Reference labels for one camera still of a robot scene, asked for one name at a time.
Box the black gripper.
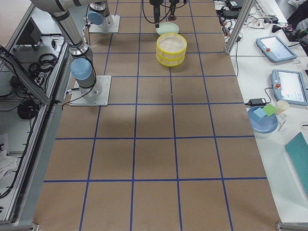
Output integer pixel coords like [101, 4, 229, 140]
[149, 0, 183, 29]

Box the brown chocolate bun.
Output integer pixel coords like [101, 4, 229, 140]
[168, 15, 177, 21]

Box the yellow steamer layer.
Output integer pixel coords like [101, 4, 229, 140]
[155, 53, 185, 67]
[156, 33, 187, 59]

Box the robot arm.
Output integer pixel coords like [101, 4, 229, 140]
[86, 0, 187, 28]
[31, 0, 110, 97]

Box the mint green plate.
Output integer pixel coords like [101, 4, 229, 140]
[155, 22, 180, 36]

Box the upper blue teach pendant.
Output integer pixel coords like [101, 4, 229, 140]
[256, 36, 297, 63]

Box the blue teach pendant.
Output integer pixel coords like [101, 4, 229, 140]
[270, 69, 308, 106]
[256, 36, 297, 63]

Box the black power adapter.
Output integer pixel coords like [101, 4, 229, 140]
[246, 98, 267, 106]

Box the lower blue teach pendant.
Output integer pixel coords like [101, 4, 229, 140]
[270, 69, 308, 106]

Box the blue plate with blocks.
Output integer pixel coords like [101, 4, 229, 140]
[247, 106, 278, 134]

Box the cream plastic cup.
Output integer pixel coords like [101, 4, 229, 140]
[275, 100, 290, 115]

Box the teal notebook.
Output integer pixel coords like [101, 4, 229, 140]
[285, 132, 308, 191]

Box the crumpled white cloth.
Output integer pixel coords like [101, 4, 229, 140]
[0, 149, 17, 181]

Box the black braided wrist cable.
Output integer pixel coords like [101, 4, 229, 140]
[141, 0, 174, 25]

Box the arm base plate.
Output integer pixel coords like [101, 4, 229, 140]
[69, 76, 112, 106]
[90, 15, 120, 34]

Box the aluminium frame post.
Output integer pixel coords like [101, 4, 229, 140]
[225, 0, 254, 55]

